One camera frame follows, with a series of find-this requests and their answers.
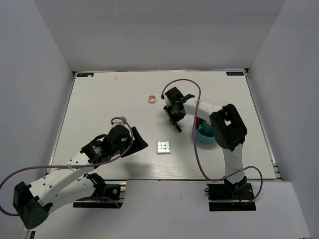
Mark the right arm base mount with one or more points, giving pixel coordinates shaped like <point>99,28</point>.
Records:
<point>220,199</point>

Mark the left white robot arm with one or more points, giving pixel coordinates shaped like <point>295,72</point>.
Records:
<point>34,202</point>

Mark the red lip gloss tube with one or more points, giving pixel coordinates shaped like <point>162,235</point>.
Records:
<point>197,123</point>

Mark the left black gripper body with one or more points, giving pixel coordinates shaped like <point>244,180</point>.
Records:
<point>120,149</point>

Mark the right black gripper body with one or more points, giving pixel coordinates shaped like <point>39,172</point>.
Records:
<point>173,114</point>

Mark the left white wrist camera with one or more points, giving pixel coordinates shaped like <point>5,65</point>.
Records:
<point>118,121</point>

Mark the teal round organizer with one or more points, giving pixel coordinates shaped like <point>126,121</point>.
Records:
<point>204,133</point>

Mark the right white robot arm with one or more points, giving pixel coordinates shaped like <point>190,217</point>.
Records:
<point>227,127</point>

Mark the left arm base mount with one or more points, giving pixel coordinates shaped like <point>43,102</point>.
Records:
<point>112,198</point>

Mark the clear eyeshadow palette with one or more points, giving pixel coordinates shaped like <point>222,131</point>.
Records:
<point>163,147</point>

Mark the black squeeze tube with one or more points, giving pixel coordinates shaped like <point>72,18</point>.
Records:
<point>177,127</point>

